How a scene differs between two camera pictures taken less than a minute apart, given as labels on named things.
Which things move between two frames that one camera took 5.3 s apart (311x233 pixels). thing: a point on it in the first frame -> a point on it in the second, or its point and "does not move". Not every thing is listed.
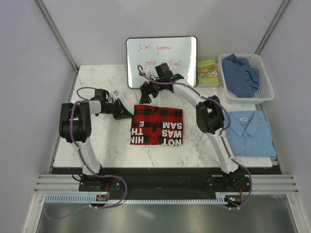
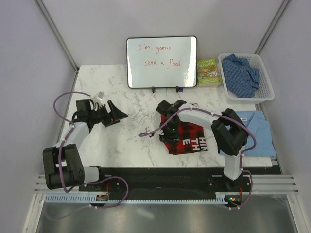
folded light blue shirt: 249,135 does not move
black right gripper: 146,90 -> 171,138
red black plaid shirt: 156,125 -> 192,139
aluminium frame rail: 57,33 does not move
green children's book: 208,73 does not move
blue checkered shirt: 242,79 does not move
